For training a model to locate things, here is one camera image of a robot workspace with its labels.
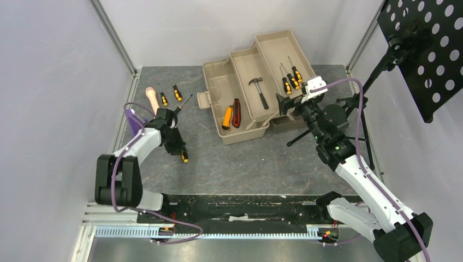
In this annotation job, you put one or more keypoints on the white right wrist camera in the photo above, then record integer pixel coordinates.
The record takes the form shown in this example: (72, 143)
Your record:
(312, 88)

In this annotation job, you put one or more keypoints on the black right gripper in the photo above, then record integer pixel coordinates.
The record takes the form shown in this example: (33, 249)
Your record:
(288, 105)

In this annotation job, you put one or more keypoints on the orange handled tool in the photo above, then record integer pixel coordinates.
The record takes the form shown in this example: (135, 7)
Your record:
(226, 123)

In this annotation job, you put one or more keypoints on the purple box with grid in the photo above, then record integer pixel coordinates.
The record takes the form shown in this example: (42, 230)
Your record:
(134, 122)

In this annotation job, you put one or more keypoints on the large black-yellow Phillips screwdriver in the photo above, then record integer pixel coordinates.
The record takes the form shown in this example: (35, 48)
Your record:
(182, 104)

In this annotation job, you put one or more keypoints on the medium black-yellow screwdriver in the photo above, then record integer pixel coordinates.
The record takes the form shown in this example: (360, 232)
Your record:
(177, 92)

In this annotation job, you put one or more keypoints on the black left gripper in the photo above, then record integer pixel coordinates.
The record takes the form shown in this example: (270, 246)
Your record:
(180, 145)

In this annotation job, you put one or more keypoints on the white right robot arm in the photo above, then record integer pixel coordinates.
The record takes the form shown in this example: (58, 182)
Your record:
(396, 232)

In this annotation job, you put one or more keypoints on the beige wooden handle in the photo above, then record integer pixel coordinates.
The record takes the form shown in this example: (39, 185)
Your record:
(151, 95)

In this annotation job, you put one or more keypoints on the small black-yellow screwdriver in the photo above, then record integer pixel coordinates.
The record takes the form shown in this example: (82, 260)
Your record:
(163, 97)

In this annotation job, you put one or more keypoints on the claw hammer black grip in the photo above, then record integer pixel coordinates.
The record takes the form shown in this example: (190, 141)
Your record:
(256, 81)

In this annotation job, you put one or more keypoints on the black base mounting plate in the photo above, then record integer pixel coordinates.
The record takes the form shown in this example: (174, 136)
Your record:
(238, 214)

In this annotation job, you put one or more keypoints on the black-yellow screwdriver front cluster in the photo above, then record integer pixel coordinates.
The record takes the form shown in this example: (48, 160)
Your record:
(184, 156)

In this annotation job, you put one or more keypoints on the beige translucent tool box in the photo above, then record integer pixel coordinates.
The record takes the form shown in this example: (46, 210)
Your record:
(228, 78)

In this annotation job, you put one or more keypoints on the black-yellow screwdriver cluster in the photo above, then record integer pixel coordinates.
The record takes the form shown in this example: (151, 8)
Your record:
(184, 156)
(286, 85)

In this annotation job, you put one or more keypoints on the thin black-yellow screwdriver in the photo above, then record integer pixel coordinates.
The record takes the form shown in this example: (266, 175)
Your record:
(293, 82)

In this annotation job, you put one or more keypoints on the black perforated panel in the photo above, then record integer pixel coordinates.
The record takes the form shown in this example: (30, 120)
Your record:
(429, 34)

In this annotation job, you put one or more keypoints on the aluminium frame rail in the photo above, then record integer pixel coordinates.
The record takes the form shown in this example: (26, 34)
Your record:
(113, 35)

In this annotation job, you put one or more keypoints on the red black utility knife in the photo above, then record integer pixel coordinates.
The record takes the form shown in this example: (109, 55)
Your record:
(236, 116)

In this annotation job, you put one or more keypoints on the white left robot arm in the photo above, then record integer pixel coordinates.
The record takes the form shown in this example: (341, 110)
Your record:
(118, 176)

